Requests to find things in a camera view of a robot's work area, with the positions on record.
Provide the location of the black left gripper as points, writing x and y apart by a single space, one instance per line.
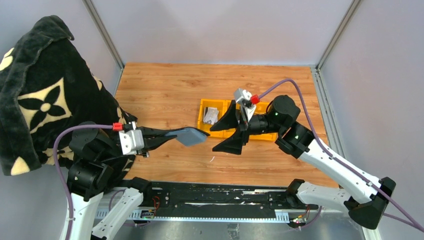
153 138

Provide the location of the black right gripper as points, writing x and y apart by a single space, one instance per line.
233 144

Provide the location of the black leather card holder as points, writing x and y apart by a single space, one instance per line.
189 136

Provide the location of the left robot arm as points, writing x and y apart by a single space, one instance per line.
102 154

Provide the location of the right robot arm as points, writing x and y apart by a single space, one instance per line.
363 197

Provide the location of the silver card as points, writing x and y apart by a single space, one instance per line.
210 115

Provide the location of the yellow bin middle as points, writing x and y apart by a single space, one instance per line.
237 117

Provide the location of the yellow bin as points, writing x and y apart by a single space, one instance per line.
259 127
237 117
221 105

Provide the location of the yellow bin left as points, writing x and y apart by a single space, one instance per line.
221 105

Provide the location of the yellow bin right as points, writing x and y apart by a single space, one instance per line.
259 127

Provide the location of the black floral blanket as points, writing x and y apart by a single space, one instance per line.
47 87

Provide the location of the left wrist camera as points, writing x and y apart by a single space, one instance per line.
131 141

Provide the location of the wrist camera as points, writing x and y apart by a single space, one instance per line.
131 141
243 98

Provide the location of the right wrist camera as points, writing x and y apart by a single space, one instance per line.
243 98

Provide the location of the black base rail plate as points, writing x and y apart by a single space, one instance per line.
219 201

